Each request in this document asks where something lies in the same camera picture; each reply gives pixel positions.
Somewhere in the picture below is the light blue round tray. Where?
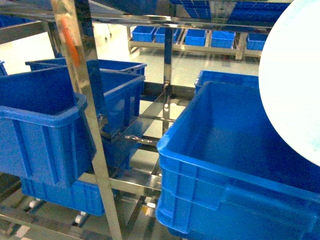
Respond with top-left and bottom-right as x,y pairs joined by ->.
258,0 -> 320,165

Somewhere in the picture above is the stainless steel shelf rack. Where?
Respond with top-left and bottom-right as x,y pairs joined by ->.
0,0 -> 320,240

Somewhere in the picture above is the blue bin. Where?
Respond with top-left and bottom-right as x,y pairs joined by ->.
154,27 -> 181,44
184,29 -> 206,47
246,33 -> 268,51
210,31 -> 236,49
132,25 -> 157,43

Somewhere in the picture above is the blue crate middle left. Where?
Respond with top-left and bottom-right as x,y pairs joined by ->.
87,69 -> 146,145

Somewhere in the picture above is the blue crate rear left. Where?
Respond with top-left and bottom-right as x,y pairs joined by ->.
25,57 -> 147,75

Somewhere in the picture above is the large blue crate front right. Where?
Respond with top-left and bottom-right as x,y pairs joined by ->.
155,81 -> 320,240

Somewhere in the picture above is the blue crate behind right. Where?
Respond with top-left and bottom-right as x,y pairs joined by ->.
194,70 -> 259,94

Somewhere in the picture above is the blue crate under left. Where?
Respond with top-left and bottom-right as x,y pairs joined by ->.
20,178 -> 105,216

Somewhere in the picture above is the blue crate front left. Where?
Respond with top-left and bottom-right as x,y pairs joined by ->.
0,67 -> 96,187

